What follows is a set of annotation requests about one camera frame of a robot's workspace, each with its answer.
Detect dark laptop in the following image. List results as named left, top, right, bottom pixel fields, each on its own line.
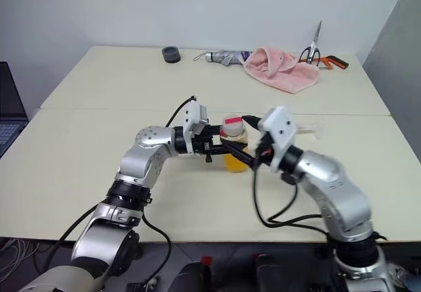
left=0, top=61, right=30, bottom=158

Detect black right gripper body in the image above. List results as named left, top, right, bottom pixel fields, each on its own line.
left=251, top=130, right=276, bottom=172

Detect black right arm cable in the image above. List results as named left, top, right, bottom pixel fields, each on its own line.
left=251, top=165, right=333, bottom=240

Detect grey folded umbrella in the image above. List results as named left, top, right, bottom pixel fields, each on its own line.
left=193, top=49, right=255, bottom=67

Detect silver black-handled scissors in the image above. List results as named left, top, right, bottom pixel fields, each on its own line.
left=298, top=20, right=324, bottom=66

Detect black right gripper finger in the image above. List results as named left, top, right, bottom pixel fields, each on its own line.
left=226, top=141, right=258, bottom=172
left=241, top=114, right=264, bottom=130

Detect pink towel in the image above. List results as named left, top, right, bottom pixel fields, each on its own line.
left=239, top=46, right=321, bottom=95

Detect clear wine glass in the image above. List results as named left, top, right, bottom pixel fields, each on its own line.
left=294, top=122, right=325, bottom=141

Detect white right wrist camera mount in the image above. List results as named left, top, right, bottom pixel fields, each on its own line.
left=259, top=105, right=299, bottom=174

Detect white cable bundle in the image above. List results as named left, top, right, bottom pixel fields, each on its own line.
left=0, top=237, right=42, bottom=273

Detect white shoe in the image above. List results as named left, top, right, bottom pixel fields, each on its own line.
left=385, top=261, right=412, bottom=288

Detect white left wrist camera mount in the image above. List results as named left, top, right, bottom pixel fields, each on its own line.
left=183, top=99, right=211, bottom=155

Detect dark rounded shape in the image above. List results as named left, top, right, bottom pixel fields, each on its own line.
left=170, top=260, right=203, bottom=292

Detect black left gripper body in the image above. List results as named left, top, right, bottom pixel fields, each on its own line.
left=192, top=124, right=225, bottom=164

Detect clear orange juice bottle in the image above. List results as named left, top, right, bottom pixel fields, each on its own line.
left=219, top=113, right=250, bottom=174

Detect orange and black hand tool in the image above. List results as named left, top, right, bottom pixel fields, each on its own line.
left=297, top=55, right=349, bottom=71

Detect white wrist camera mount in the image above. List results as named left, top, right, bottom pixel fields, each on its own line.
left=183, top=99, right=211, bottom=155
left=259, top=105, right=299, bottom=174

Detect black round tape roll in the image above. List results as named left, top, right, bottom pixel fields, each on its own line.
left=161, top=45, right=182, bottom=65

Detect black post with red cap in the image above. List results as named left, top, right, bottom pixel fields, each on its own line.
left=201, top=255, right=212, bottom=292

